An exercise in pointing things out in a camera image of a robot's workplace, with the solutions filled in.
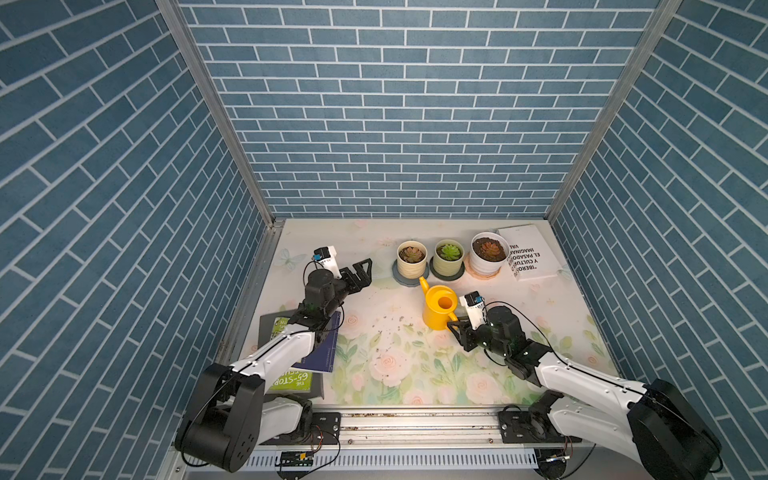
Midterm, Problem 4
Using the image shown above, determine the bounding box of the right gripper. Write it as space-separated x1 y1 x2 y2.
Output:
445 315 508 360

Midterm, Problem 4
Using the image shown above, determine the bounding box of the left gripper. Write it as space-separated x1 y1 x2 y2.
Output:
320 258 371 319

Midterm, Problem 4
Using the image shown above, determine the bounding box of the yellow plastic watering can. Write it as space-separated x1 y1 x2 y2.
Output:
419 277 459 331

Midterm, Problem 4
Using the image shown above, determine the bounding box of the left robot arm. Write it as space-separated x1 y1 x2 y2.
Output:
174 259 373 472

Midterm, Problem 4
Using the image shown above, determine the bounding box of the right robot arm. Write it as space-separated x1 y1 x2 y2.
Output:
447 301 724 479

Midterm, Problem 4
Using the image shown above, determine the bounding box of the cream pot with succulent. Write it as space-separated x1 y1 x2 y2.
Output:
396 240 428 280

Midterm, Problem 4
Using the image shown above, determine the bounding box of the green pot with succulent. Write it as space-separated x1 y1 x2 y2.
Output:
432 239 464 278

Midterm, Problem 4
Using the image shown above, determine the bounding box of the white pot with red succulent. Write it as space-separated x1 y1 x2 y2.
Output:
469 232 509 274

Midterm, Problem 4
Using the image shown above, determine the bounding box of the dark grey saucer left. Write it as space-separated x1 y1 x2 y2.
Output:
391 259 430 288

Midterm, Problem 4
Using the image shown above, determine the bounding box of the pink saucer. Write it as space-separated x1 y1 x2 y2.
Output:
463 258 501 281

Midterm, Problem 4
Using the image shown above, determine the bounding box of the dark green saucer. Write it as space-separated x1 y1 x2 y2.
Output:
428 257 466 281

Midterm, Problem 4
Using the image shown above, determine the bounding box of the dark blue book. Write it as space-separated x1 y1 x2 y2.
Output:
293 311 342 373

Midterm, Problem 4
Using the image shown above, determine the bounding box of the white book black text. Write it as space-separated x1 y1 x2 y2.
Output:
498 224 561 281

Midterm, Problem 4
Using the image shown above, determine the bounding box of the green cover book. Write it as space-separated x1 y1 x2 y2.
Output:
252 310 324 399

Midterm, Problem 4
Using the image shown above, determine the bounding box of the small green circuit board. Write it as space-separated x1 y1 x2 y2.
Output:
276 451 315 470

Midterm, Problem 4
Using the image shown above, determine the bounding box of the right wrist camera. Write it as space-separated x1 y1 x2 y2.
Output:
460 291 486 330

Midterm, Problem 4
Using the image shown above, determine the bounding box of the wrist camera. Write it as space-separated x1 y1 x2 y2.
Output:
313 246 341 279
460 291 486 330

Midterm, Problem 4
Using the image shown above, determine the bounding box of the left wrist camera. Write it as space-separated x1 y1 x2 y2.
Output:
313 246 341 279

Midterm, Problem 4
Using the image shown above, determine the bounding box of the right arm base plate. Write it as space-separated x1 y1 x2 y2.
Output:
497 409 566 444

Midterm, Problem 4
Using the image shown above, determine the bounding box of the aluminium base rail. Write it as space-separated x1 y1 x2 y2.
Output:
155 405 685 480

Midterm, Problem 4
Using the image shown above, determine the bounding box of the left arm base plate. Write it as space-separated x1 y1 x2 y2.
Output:
264 412 341 447

